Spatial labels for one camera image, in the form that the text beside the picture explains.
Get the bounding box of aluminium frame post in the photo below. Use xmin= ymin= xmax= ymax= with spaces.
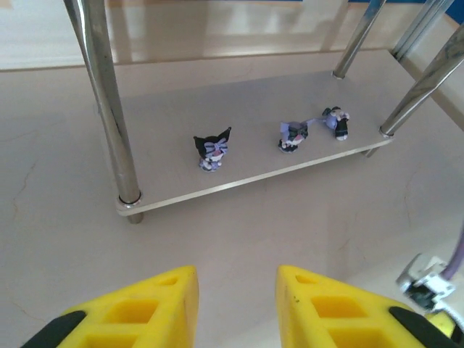
xmin=391 ymin=0 xmax=454 ymax=61

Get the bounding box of Kuromi figurine with black dress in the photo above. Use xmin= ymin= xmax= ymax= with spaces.
xmin=312 ymin=105 xmax=352 ymax=142

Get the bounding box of Kuromi figurine with black hood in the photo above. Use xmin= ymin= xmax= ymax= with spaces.
xmin=193 ymin=125 xmax=233 ymax=174

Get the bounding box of Kuromi figurine with purple hood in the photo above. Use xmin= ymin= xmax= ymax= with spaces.
xmin=278 ymin=120 xmax=311 ymax=154

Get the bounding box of white two-tier metal-leg shelf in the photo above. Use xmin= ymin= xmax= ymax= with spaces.
xmin=63 ymin=0 xmax=464 ymax=225

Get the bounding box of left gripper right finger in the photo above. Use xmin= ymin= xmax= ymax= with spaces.
xmin=275 ymin=265 xmax=463 ymax=348

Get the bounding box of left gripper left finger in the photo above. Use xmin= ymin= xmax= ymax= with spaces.
xmin=21 ymin=265 xmax=200 ymax=348

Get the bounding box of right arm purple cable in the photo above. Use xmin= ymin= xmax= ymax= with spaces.
xmin=444 ymin=217 xmax=464 ymax=282

